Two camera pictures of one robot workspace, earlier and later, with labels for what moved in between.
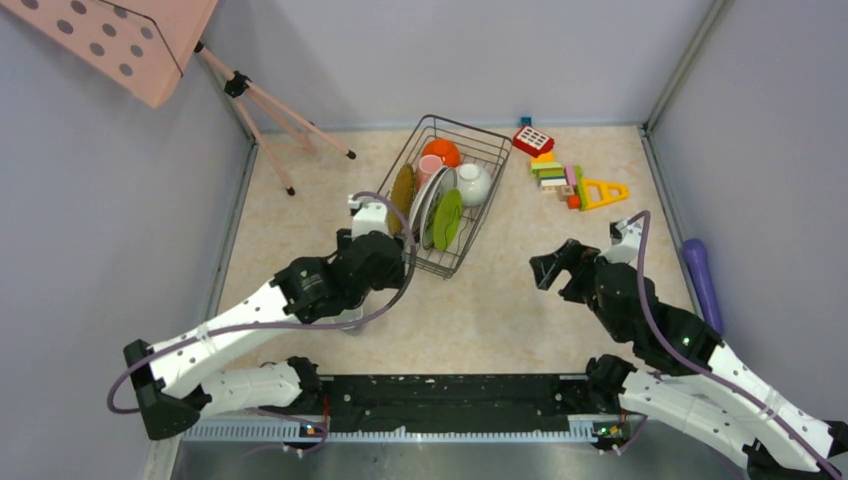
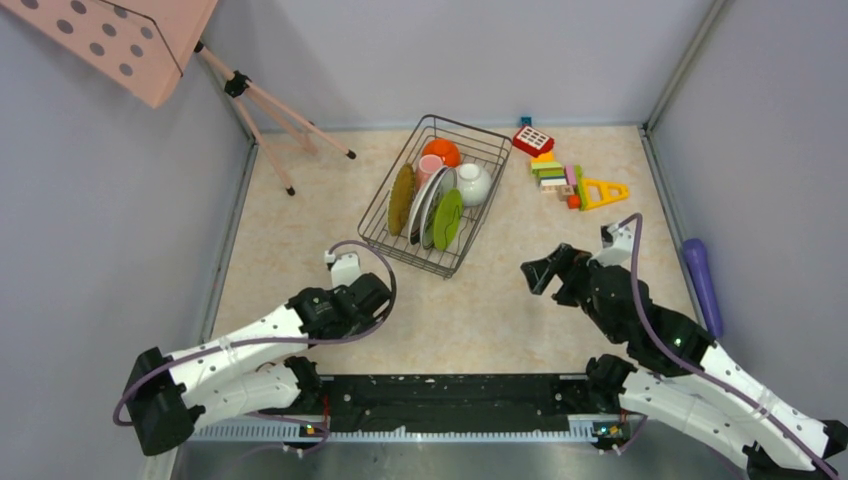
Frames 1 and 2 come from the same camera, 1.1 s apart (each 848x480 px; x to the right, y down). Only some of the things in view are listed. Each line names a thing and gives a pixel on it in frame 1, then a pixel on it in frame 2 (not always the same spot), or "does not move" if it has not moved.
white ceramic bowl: [474, 183] does not move
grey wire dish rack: [439, 187] does not move
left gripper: [345, 238] -> [336, 288]
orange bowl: [447, 150] does not move
